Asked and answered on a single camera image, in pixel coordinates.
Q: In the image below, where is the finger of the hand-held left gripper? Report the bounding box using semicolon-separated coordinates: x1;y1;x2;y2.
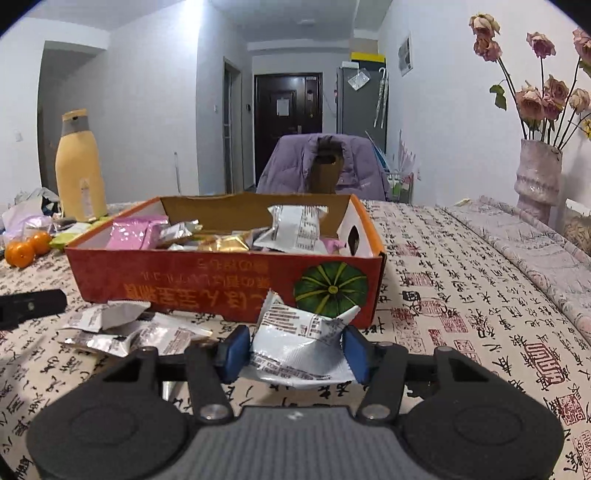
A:
0;289;68;330

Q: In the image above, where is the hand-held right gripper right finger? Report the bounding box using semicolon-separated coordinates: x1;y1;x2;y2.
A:
342;325;495;425

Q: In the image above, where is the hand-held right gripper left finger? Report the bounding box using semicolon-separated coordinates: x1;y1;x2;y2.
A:
95;325;250;424

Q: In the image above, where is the white snack packet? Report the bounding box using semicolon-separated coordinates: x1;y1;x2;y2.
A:
253;205;329;254
62;300;152;332
249;290;362;388
124;313;214;357

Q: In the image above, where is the silver foil snack packet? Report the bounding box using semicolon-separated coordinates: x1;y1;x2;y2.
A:
65;332;139;358
159;220;204;245

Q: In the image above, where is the orange cardboard box pumpkin print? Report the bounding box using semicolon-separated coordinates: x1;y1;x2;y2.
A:
65;193;386;326

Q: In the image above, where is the light green sachet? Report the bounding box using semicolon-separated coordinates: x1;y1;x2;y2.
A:
69;222;108;237
51;229;88;250

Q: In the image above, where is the white purple plastic bag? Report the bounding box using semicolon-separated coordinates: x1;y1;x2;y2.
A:
2;187;61;243

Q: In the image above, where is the yellow thermos bottle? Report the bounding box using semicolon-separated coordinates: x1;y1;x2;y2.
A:
55;109;108;222

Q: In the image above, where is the small storage rack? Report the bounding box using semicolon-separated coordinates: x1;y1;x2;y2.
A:
385;168;415;204

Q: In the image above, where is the wooden chair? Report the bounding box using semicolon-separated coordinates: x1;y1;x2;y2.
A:
308;136;348;195

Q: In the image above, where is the purple jacket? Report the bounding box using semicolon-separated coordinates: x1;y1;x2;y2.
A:
256;134;392;201

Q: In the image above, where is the pink grey folded quilt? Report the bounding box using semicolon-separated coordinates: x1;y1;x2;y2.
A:
443;196;591;344

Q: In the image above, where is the dark entrance door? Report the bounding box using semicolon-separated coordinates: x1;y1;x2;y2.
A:
253;72;323;185

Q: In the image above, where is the white interior door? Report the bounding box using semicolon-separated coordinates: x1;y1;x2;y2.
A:
223;56;244;193

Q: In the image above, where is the grey refrigerator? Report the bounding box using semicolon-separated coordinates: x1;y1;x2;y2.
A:
336;66;389;151

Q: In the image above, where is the clear storage container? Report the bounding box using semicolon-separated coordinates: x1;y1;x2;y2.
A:
563;198;591;257

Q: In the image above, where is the pink textured vase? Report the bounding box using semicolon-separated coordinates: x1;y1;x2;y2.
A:
514;138;564;224

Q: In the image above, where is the white folded umbrella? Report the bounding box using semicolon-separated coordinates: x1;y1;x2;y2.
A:
373;67;391;129

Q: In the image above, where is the dried pink roses bouquet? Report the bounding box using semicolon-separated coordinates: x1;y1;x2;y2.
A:
468;13;591;151

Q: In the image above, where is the wall poster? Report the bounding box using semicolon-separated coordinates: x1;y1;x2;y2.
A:
398;33;414;77

